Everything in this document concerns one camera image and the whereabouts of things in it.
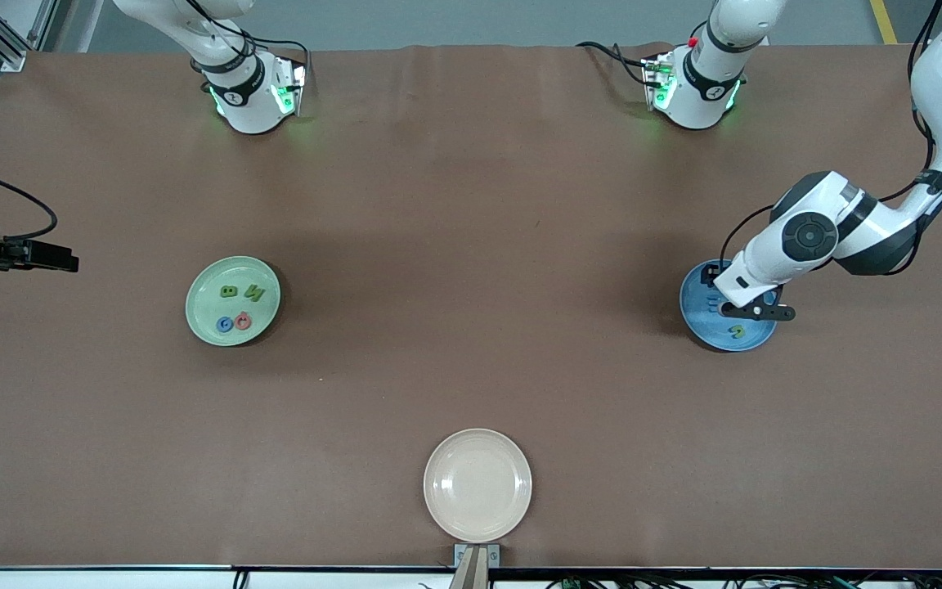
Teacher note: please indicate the beige plate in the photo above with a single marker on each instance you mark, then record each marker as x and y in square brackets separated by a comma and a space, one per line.
[477, 485]

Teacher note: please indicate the green letter N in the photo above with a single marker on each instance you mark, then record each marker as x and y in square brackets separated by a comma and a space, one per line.
[254, 293]

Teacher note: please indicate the green letter B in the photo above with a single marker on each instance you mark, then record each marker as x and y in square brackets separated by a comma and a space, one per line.
[229, 291]

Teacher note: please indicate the grey metal mount bracket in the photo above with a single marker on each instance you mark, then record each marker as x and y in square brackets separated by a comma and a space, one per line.
[459, 556]

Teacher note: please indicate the aluminium frame strut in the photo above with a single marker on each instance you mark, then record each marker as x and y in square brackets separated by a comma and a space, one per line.
[13, 59]

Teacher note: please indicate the brown table cover mat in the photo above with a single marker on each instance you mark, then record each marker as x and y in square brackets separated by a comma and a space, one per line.
[471, 204]

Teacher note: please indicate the blue letter G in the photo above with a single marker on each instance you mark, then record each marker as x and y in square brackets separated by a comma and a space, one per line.
[219, 325]

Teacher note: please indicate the red letter Q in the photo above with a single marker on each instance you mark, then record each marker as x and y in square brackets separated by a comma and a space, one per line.
[238, 321]

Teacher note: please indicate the light green plate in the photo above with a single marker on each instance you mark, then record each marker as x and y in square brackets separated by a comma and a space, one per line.
[209, 298]

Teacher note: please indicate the aluminium camera post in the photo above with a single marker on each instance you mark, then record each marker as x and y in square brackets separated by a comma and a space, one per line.
[471, 577]

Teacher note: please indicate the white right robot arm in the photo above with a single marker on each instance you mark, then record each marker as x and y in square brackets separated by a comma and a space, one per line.
[250, 106]

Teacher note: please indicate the blue plate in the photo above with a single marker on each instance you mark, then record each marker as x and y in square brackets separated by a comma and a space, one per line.
[700, 327]

